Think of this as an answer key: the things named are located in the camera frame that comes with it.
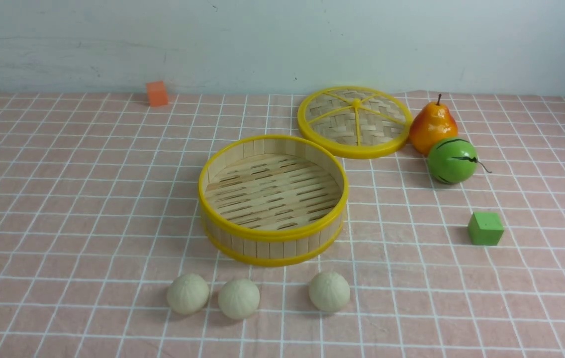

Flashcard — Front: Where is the white bun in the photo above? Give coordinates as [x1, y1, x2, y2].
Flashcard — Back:
[308, 271, 351, 313]
[217, 278, 260, 320]
[167, 273, 211, 315]

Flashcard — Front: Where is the yellow bamboo steamer tray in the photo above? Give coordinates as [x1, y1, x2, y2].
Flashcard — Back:
[198, 135, 349, 267]

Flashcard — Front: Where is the yellow bamboo steamer lid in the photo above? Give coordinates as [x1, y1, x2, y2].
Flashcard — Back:
[297, 86, 413, 159]

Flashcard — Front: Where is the orange cube block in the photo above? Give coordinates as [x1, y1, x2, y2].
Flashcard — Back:
[146, 80, 169, 107]

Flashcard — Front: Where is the orange toy pear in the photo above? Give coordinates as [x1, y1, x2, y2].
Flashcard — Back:
[408, 93, 458, 157]

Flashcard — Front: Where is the green toy watermelon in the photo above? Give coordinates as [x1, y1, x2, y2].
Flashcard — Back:
[427, 136, 492, 185]

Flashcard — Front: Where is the pink checkered tablecloth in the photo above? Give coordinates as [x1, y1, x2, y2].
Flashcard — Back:
[0, 93, 565, 358]

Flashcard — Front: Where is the green cube block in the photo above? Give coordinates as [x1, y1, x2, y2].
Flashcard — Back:
[468, 211, 505, 246]

